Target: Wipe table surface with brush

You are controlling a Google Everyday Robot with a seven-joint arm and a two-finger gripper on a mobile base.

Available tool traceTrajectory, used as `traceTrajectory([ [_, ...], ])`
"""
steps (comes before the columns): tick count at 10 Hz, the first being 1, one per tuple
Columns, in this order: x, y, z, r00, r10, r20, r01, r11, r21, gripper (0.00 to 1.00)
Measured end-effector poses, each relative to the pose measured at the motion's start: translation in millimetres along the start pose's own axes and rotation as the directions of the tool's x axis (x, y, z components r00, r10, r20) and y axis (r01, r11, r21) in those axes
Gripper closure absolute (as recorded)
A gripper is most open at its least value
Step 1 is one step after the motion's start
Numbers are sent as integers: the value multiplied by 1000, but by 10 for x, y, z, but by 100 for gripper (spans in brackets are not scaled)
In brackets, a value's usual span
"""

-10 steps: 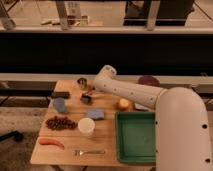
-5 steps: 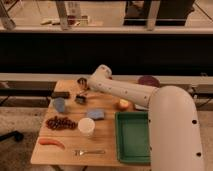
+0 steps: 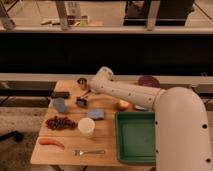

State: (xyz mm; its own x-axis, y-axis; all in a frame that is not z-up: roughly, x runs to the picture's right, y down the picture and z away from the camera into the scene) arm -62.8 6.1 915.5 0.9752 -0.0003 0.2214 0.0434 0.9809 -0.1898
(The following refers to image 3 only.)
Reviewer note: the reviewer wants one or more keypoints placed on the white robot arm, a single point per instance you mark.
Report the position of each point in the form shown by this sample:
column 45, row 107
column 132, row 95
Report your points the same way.
column 182, row 130

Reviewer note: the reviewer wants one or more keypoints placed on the black rectangular block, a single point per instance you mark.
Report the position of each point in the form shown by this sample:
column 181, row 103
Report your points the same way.
column 64, row 95

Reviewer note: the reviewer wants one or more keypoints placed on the white paper cup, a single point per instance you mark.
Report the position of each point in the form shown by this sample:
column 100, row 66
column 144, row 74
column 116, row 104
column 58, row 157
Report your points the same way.
column 86, row 126

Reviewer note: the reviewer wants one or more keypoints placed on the orange carrot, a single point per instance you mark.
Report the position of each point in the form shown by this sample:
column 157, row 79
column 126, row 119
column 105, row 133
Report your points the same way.
column 48, row 141

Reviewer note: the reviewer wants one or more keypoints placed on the yellow red apple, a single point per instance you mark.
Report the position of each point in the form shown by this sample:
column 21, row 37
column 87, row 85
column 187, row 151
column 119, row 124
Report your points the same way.
column 122, row 105

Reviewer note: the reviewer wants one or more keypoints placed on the silver fork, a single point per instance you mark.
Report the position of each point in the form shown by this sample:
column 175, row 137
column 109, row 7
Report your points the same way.
column 82, row 152

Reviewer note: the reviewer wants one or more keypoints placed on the green square tray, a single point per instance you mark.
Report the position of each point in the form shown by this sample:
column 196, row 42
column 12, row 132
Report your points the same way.
column 135, row 137

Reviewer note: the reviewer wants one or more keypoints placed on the grey flat object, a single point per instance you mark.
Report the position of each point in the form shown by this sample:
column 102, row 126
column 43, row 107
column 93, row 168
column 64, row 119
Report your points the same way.
column 140, row 108

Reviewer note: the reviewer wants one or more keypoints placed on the small metal cup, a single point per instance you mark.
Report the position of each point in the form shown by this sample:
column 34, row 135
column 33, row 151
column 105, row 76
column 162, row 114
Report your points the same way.
column 82, row 83

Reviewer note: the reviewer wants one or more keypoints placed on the black object on floor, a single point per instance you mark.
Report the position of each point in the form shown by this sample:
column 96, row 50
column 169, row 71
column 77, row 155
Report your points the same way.
column 16, row 135

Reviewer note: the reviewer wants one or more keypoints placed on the bunch of dark grapes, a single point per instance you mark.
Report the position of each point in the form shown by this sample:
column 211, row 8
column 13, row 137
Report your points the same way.
column 60, row 123

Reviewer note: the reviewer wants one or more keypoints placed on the purple round plate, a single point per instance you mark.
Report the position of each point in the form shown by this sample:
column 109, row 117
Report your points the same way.
column 148, row 81

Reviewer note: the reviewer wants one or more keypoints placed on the dark scrubbing brush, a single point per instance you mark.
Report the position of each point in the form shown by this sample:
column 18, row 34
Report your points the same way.
column 82, row 100

